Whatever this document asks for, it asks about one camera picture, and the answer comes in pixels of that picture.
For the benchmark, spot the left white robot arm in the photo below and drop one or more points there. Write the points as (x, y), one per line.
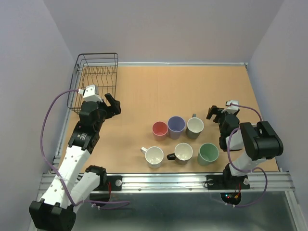
(57, 208)

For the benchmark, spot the white ceramic mug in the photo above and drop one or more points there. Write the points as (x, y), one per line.
(153, 155)

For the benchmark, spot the pink plastic cup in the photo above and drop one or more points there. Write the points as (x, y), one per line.
(159, 130)

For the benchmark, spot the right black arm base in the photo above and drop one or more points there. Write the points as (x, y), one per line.
(231, 186)

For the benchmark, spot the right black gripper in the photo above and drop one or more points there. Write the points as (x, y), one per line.
(219, 112)

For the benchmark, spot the green plastic cup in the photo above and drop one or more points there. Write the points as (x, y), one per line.
(208, 154)

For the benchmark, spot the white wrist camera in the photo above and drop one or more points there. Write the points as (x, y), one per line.
(232, 106)
(90, 92)

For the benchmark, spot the aluminium mounting rail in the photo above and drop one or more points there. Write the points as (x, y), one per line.
(186, 183)

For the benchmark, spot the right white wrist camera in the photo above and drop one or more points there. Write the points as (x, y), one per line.
(232, 106)

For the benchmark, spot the black wire dish rack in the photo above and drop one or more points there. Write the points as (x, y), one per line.
(99, 69)

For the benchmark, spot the purple plastic cup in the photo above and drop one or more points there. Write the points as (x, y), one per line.
(176, 125)

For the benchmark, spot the black handled ceramic mug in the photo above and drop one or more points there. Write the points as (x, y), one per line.
(182, 154)

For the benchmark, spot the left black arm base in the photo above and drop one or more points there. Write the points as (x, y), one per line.
(103, 192)

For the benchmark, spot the grey ceramic mug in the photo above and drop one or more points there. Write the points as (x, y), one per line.
(194, 127)

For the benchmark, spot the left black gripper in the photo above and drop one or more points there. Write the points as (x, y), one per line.
(114, 109)

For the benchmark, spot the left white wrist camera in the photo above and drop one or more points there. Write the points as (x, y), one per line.
(90, 92)

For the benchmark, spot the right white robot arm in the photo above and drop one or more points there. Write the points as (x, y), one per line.
(246, 144)

